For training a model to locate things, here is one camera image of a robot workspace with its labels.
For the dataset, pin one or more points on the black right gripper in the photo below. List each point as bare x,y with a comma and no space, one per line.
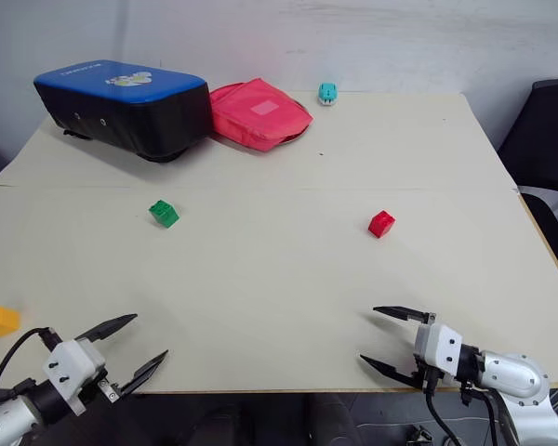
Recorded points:
429,375

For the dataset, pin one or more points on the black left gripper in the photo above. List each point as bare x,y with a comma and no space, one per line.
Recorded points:
108,391

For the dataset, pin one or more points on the small black metal clamp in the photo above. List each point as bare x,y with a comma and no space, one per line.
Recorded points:
419,436

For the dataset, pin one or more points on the red toy brick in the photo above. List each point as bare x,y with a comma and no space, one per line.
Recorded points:
381,224

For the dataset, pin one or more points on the green toy brick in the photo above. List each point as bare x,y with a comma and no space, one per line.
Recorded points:
164,213

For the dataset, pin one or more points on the blue and black case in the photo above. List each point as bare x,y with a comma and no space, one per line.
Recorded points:
121,107

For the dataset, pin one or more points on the black chair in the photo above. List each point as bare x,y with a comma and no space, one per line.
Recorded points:
544,139

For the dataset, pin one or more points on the small teal white gadget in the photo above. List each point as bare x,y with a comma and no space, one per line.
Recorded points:
328,94

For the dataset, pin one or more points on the pink fabric pouch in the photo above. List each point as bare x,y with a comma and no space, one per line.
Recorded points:
260,116

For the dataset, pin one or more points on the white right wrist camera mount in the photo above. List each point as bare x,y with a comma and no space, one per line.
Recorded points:
439,346

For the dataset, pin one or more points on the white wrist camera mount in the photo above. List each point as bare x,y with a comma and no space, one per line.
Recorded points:
439,346
70,367

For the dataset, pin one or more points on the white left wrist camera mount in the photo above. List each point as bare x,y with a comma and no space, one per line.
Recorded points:
70,367

